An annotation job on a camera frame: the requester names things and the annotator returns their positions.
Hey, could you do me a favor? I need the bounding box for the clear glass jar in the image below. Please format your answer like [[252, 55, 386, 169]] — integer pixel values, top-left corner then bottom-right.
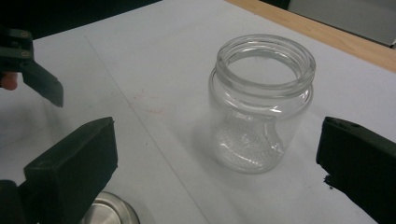
[[208, 34, 318, 175]]

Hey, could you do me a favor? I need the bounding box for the silver metal jar lid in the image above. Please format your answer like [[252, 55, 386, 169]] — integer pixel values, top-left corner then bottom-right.
[[78, 190, 142, 224]]

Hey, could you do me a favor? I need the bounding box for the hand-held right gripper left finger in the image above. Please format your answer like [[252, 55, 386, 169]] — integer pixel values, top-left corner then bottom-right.
[[23, 117, 120, 224]]

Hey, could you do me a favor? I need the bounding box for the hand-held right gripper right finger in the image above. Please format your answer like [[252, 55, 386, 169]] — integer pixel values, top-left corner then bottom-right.
[[316, 116, 396, 224]]

